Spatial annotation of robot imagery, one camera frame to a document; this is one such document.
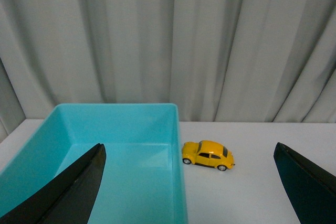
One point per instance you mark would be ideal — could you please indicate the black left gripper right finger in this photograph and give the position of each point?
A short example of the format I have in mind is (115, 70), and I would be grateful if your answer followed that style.
(310, 188)

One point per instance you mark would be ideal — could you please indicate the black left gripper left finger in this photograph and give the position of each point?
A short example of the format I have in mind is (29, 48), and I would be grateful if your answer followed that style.
(69, 197)

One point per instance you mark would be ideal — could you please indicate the yellow beetle toy car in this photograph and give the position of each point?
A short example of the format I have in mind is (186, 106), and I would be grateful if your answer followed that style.
(208, 154)

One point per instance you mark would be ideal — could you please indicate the turquoise plastic storage box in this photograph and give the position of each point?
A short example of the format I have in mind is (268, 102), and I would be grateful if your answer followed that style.
(142, 180)

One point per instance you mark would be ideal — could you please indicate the white pleated curtain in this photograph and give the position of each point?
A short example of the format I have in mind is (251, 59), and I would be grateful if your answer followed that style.
(217, 60)

